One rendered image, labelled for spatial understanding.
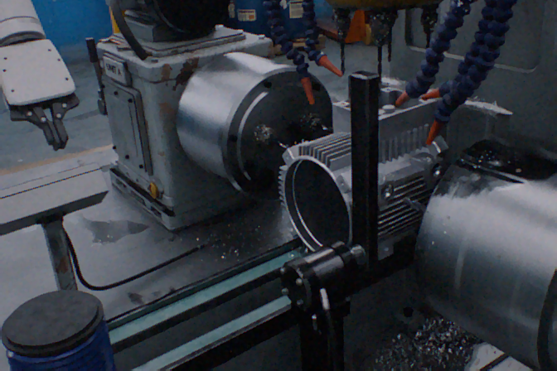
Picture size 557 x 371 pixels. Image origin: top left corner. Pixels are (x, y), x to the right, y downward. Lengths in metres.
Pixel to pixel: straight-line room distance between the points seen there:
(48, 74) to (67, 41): 5.48
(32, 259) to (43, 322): 0.95
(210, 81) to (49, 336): 0.80
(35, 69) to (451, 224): 0.66
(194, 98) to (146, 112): 0.17
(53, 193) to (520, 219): 0.63
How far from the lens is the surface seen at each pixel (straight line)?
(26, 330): 0.40
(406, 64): 1.16
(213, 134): 1.07
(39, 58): 1.05
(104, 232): 1.39
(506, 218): 0.68
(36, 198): 0.95
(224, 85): 1.09
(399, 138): 0.92
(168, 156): 1.26
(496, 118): 0.91
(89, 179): 0.97
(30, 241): 1.42
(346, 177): 0.84
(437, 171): 0.93
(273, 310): 0.88
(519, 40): 1.02
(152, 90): 1.23
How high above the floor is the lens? 1.44
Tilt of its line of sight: 24 degrees down
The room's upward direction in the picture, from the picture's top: 4 degrees counter-clockwise
